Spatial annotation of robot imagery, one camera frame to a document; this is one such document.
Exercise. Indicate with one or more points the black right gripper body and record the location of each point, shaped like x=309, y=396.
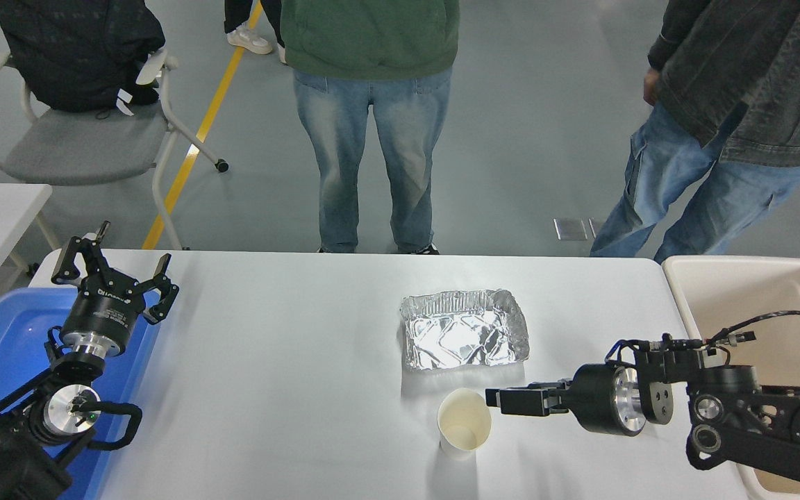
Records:
x=591, y=399

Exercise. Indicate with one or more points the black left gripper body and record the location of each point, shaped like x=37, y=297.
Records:
x=103, y=312

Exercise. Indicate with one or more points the white paper cup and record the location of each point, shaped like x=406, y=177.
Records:
x=462, y=420

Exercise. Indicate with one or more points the silver foil tray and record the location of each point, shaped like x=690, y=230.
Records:
x=466, y=333

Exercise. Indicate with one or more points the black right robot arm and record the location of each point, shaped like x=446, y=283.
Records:
x=754, y=417

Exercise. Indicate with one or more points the person's hand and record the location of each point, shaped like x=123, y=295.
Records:
x=651, y=87

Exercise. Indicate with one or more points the blue plastic tray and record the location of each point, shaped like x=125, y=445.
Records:
x=4, y=347

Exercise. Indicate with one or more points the grey white chair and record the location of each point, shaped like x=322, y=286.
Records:
x=80, y=146

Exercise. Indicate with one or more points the silver floor outlet plate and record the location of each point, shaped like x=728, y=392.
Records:
x=596, y=224
x=570, y=229

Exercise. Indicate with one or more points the large pale bin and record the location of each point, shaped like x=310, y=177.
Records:
x=754, y=292

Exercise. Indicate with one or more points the black backpack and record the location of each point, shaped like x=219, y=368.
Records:
x=73, y=55

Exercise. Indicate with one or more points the person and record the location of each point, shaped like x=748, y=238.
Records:
x=754, y=69
x=372, y=42
x=251, y=38

